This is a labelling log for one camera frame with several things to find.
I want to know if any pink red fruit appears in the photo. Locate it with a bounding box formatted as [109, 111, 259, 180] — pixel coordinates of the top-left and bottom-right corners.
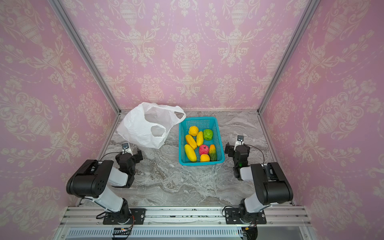
[199, 145, 210, 155]

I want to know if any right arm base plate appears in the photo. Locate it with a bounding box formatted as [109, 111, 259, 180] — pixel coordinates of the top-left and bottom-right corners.
[222, 206, 267, 225]

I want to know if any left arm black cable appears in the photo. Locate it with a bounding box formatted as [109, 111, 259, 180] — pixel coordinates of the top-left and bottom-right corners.
[99, 151, 122, 161]

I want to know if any white plastic bag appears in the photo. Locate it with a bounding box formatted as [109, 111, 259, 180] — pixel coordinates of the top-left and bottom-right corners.
[117, 102, 186, 149]

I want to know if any corner aluminium post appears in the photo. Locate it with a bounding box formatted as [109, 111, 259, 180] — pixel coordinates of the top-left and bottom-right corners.
[258, 0, 321, 116]
[48, 0, 121, 115]

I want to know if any aluminium front rail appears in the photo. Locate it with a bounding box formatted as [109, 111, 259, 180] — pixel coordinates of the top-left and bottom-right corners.
[60, 205, 312, 227]

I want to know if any left corner aluminium post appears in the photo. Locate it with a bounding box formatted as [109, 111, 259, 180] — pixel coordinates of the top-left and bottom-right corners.
[48, 0, 121, 115]

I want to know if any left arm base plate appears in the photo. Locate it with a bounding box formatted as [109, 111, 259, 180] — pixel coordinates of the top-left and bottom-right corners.
[103, 208, 146, 225]

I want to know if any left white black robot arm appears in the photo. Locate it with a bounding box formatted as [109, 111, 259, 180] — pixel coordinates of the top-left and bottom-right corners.
[66, 150, 146, 226]

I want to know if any right corner aluminium post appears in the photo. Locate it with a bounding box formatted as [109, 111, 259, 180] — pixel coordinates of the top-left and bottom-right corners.
[258, 0, 321, 116]

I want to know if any yellow orange bell pepper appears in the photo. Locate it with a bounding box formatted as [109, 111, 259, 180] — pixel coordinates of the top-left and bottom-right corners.
[200, 154, 211, 163]

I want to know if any yellow banana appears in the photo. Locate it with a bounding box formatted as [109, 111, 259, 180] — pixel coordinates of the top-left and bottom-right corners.
[185, 135, 198, 150]

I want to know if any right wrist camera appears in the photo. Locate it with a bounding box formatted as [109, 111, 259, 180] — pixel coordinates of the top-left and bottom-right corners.
[234, 135, 244, 150]

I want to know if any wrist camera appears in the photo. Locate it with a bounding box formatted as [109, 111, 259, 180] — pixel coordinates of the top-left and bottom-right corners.
[234, 135, 244, 150]
[122, 142, 133, 155]

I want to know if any orange green mango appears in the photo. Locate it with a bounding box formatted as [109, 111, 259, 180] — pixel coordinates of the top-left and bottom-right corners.
[209, 145, 217, 162]

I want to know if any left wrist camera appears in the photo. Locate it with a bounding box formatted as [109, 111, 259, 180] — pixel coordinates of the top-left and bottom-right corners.
[122, 142, 133, 155]

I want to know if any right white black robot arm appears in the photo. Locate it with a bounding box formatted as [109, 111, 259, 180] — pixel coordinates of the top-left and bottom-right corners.
[225, 141, 294, 224]

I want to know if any yellow lemon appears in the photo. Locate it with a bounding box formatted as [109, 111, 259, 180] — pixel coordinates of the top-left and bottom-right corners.
[185, 144, 197, 163]

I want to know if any green apple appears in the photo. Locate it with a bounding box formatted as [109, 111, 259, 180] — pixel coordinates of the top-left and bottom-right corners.
[203, 129, 214, 141]

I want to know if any teal plastic basket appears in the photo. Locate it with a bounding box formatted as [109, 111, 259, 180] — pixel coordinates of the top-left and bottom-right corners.
[179, 117, 225, 167]

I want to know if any perforated white vent strip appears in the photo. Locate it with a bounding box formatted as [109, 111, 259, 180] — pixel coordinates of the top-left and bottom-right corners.
[64, 227, 243, 240]

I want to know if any round yellow citrus fruit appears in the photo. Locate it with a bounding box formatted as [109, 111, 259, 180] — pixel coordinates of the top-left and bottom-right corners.
[189, 126, 199, 137]

